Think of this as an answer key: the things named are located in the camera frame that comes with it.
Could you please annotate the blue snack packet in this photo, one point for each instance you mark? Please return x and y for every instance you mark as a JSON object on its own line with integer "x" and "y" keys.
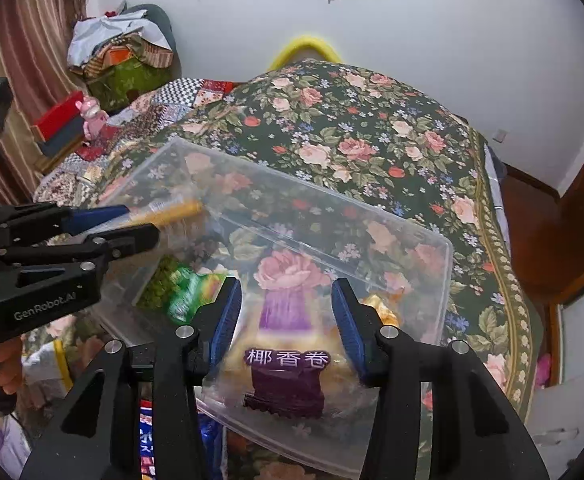
{"x": 149, "y": 440}

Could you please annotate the striped curtain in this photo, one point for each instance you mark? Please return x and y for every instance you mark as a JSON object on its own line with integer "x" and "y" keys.
{"x": 27, "y": 25}

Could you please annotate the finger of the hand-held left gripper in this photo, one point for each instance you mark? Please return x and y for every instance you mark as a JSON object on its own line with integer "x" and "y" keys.
{"x": 97, "y": 219}
{"x": 132, "y": 240}

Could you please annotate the green patterned bag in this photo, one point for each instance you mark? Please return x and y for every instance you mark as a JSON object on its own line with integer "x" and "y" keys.
{"x": 132, "y": 77}

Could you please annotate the red box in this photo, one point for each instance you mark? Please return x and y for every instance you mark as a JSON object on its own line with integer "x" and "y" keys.
{"x": 57, "y": 115}

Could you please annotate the white crumpled cloth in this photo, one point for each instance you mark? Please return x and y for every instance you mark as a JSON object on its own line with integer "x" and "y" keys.
{"x": 102, "y": 30}

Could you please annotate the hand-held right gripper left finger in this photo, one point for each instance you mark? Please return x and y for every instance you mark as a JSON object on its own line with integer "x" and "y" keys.
{"x": 224, "y": 320}

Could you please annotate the yellow curved chair back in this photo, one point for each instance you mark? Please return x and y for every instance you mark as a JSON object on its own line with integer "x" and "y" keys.
{"x": 304, "y": 45}

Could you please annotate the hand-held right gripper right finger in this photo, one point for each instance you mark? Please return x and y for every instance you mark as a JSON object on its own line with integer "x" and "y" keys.
{"x": 348, "y": 330}

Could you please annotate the pink toy figure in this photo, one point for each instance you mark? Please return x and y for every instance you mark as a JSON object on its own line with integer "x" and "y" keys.
{"x": 92, "y": 117}

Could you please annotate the purple snack packet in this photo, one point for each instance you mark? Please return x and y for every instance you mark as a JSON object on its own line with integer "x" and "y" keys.
{"x": 289, "y": 330}

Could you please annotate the green snack packet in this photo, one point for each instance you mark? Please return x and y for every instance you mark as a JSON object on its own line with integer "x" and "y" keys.
{"x": 179, "y": 287}

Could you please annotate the white cardboard box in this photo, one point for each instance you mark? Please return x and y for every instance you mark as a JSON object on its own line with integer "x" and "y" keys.
{"x": 556, "y": 410}

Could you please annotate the person's left hand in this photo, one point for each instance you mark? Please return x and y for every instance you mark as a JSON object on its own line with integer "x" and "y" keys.
{"x": 8, "y": 362}

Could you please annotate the orange snack packet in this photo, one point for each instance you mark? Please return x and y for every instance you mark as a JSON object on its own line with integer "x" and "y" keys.
{"x": 382, "y": 310}

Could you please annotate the patchwork quilt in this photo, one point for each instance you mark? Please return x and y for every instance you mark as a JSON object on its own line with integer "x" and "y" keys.
{"x": 172, "y": 102}

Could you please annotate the clear plastic container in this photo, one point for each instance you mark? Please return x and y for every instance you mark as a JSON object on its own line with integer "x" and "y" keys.
{"x": 322, "y": 240}

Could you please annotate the dark blue box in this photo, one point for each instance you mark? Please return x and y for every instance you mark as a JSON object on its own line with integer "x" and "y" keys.
{"x": 62, "y": 142}

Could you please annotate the gold snack packet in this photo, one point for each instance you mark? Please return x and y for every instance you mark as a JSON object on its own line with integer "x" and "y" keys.
{"x": 172, "y": 212}

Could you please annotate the floral blanket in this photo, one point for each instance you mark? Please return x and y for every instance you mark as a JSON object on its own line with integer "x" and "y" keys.
{"x": 371, "y": 125}

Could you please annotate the white and yellow packet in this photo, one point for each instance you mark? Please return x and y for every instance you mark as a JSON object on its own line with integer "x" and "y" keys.
{"x": 47, "y": 367}

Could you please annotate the white wall outlet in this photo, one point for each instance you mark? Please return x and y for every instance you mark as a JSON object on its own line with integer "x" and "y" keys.
{"x": 499, "y": 135}

